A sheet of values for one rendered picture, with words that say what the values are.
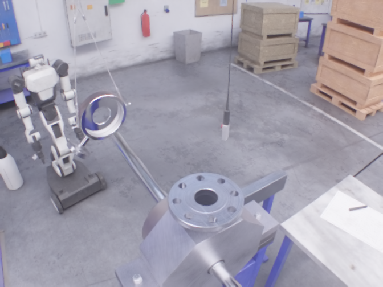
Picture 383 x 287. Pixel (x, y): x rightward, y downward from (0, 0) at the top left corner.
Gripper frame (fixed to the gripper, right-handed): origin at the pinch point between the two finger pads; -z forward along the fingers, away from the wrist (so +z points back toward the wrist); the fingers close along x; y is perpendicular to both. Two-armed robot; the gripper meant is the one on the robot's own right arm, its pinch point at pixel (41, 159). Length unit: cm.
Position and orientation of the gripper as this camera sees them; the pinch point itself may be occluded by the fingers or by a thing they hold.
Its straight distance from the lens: 285.6
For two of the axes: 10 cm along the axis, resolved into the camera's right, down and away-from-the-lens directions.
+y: 7.2, -4.0, 5.6
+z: -1.4, -8.8, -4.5
